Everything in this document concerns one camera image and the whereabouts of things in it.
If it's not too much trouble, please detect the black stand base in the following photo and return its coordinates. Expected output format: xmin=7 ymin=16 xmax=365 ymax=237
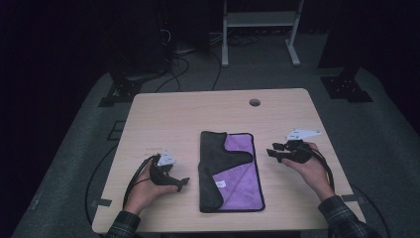
xmin=320 ymin=74 xmax=374 ymax=104
xmin=97 ymin=77 xmax=144 ymax=108

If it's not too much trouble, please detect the grey tape strip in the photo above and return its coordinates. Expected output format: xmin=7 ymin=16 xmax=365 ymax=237
xmin=90 ymin=197 xmax=113 ymax=208
xmin=341 ymin=193 xmax=368 ymax=205

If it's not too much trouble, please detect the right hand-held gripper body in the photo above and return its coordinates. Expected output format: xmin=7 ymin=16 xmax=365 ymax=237
xmin=281 ymin=128 xmax=322 ymax=165

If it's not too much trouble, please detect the left hand-held gripper cable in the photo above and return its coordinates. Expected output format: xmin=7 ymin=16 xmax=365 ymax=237
xmin=122 ymin=154 xmax=158 ymax=209

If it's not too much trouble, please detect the purple cloth with black trim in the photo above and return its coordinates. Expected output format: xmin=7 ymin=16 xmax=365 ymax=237
xmin=197 ymin=130 xmax=266 ymax=213

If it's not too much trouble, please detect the white metal table frame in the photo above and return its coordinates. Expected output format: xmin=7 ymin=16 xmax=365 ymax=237
xmin=221 ymin=0 xmax=305 ymax=68

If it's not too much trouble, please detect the dark equipment rack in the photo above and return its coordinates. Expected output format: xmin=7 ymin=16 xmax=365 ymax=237
xmin=107 ymin=0 xmax=174 ymax=80

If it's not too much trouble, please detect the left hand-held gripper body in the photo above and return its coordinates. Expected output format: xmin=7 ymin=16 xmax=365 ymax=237
xmin=150 ymin=149 xmax=181 ymax=187

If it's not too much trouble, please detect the person's left hand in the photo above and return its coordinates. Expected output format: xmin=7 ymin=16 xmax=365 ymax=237
xmin=123 ymin=158 xmax=178 ymax=216

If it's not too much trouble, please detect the black floor cable bundle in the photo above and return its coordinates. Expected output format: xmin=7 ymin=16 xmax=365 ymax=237
xmin=154 ymin=53 xmax=223 ymax=93

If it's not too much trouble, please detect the person's right hand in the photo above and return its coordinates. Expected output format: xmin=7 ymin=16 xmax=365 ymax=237
xmin=281 ymin=142 xmax=335 ymax=202

